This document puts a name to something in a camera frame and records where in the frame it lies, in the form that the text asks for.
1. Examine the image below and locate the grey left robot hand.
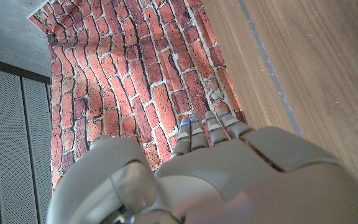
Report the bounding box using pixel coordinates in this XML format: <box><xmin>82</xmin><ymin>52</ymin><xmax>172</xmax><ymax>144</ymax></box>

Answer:
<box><xmin>45</xmin><ymin>108</ymin><xmax>358</xmax><ymax>224</ymax></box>

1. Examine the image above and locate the grey tape outline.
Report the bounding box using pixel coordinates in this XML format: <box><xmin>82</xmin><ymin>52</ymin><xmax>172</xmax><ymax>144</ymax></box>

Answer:
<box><xmin>237</xmin><ymin>0</ymin><xmax>303</xmax><ymax>138</ymax></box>

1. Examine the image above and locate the red brick print backdrop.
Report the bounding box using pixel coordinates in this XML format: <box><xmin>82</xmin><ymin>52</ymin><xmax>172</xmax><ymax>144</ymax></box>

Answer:
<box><xmin>26</xmin><ymin>0</ymin><xmax>248</xmax><ymax>191</ymax></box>

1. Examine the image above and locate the perforated grey panel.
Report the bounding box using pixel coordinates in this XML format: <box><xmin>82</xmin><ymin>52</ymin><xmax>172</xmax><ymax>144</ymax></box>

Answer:
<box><xmin>0</xmin><ymin>55</ymin><xmax>55</xmax><ymax>224</ymax></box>

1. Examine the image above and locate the small metal clip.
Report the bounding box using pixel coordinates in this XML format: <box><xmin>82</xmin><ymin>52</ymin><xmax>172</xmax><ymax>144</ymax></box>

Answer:
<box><xmin>38</xmin><ymin>32</ymin><xmax>57</xmax><ymax>44</ymax></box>

